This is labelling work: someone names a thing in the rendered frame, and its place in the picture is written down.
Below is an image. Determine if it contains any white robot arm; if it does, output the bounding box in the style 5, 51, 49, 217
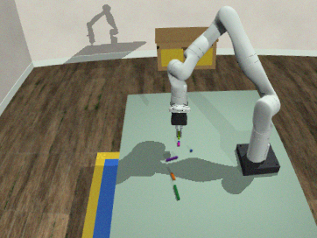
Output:
167, 6, 280, 163

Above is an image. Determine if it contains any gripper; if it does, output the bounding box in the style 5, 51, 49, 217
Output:
169, 95, 190, 137

